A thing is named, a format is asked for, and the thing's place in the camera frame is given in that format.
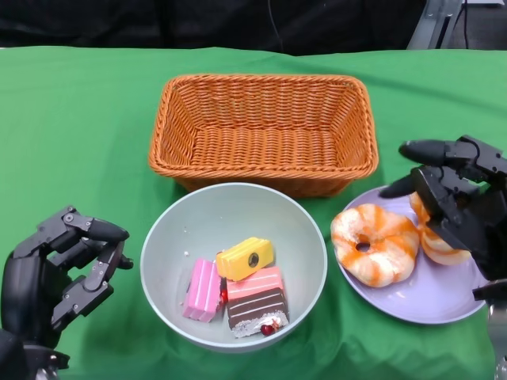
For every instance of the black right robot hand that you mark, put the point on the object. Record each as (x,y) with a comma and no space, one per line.
(467,206)

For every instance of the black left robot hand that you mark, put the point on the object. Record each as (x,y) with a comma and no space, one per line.
(24,285)

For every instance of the orange bread roll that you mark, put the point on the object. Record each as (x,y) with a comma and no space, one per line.
(439,249)

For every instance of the pale green bowl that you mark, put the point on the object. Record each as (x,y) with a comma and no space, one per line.
(198,213)

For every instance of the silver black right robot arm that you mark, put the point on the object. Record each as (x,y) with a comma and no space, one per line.
(500,336)

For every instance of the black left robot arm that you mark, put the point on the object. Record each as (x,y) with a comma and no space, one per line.
(20,360)

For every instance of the lilac round plate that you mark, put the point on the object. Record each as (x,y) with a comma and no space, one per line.
(416,305)

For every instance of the pink cake slice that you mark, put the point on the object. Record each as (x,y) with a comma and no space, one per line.
(200,293)

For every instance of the orange wicker basket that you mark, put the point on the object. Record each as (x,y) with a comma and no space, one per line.
(261,146)

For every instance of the yellow cake slice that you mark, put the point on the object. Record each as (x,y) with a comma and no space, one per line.
(241,261)

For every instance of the chocolate cherry cake slice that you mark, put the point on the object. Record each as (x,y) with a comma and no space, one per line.
(253,305)

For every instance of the green tablecloth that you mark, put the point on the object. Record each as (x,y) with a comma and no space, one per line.
(79,118)

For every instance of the grey metal stand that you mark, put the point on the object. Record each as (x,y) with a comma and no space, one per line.
(431,27)

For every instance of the red and white strawberry piece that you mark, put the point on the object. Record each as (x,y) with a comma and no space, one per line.
(223,293)

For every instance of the black backdrop cloth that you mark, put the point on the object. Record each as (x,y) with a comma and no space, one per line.
(158,20)

